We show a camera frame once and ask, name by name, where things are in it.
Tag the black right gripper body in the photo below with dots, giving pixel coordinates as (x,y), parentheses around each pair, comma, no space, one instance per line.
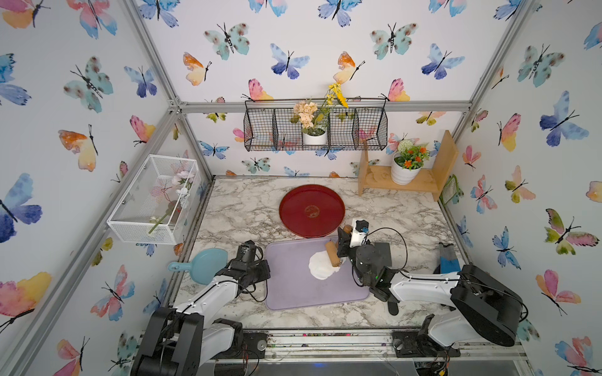
(354,255)

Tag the white mesh wall basket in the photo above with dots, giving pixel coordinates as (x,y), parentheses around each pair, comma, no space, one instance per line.
(144,199)

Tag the white ribbed flower pot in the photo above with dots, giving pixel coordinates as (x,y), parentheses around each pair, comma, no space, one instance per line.
(400,174)

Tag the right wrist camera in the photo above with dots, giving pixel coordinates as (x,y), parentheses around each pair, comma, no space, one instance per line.
(360,229)

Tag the black handled strainer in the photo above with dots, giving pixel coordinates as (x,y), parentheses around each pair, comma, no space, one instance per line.
(384,250)

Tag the orange flower plant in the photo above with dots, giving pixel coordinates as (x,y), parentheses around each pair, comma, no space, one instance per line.
(411,156)

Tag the red round tray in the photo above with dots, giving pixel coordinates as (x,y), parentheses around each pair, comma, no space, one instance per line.
(312,211)

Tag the green paper packet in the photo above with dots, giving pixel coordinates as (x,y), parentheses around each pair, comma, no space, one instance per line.
(452,192)

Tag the wooden shelf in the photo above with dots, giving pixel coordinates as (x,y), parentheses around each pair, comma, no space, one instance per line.
(422,180)

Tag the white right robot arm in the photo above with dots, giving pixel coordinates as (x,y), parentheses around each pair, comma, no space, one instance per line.
(480,306)

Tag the white pot with flowers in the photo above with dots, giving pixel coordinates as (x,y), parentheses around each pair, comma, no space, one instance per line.
(314,118)

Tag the blue rubber glove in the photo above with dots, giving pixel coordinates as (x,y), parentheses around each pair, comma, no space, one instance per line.
(448,261)

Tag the lavender silicone mat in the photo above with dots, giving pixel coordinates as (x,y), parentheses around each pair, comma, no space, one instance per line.
(291,284)

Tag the black wire wall basket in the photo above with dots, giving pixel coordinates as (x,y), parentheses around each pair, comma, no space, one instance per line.
(287,125)

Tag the teal plastic scoop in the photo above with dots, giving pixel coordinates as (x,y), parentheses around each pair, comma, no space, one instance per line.
(204,266)

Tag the white dough piece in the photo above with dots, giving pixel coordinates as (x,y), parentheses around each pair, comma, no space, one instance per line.
(321,267)

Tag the pink artificial flower stem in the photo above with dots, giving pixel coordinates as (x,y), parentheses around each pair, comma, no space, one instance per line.
(177,197)

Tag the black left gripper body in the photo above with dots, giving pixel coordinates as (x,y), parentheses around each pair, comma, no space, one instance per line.
(258,271)

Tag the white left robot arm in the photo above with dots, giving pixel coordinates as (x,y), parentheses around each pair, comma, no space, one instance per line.
(180,339)

